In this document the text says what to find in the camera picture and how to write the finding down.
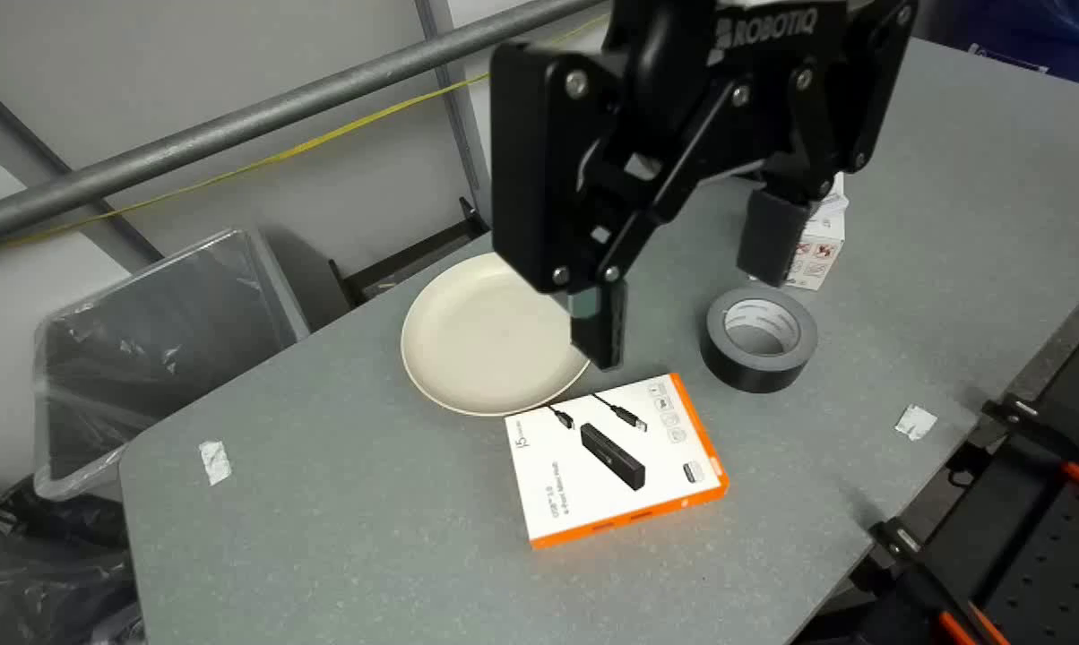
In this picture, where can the black perforated board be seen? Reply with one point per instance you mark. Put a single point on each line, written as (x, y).
(1059, 539)

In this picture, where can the slanted grey metal strut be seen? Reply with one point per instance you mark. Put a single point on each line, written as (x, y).
(57, 181)

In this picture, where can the grey bin with plastic liner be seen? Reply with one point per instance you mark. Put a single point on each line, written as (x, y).
(156, 344)

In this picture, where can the small white printed carton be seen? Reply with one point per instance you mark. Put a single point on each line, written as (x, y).
(823, 245)

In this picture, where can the dark chair base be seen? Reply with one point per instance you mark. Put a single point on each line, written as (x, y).
(377, 267)

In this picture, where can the upright grey metal pole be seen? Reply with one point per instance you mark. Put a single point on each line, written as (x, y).
(463, 129)

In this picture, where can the blue fabric object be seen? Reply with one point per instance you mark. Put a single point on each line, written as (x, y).
(1026, 31)

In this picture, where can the black tape roll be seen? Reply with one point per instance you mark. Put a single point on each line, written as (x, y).
(759, 337)

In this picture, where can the cream round plate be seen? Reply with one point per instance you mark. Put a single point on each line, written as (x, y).
(484, 344)

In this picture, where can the black and orange clamp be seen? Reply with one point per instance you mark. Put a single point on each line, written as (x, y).
(1044, 448)
(934, 578)

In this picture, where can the white and orange product box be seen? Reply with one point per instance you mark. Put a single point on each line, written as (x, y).
(615, 459)

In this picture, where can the black plastic bag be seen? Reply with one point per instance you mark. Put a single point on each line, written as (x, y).
(36, 573)

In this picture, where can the long grey metal pole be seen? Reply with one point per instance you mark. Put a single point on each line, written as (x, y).
(236, 128)

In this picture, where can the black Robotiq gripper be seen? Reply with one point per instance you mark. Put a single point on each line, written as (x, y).
(759, 33)

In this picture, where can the white tape sticker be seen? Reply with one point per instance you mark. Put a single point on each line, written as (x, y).
(915, 425)
(216, 462)

